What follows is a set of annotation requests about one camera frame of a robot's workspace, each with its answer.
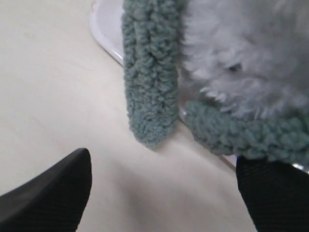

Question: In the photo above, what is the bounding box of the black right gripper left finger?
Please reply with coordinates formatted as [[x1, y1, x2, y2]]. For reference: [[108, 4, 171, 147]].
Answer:
[[0, 148, 92, 232]]

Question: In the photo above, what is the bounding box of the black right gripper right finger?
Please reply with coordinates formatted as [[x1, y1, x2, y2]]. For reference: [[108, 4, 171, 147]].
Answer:
[[236, 157, 309, 232]]

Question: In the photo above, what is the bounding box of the white plush snowman toy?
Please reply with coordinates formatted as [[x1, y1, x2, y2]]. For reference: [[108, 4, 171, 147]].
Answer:
[[178, 0, 309, 119]]

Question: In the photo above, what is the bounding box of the white plastic tray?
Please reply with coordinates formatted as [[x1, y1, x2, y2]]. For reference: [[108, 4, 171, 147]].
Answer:
[[88, 0, 309, 170]]

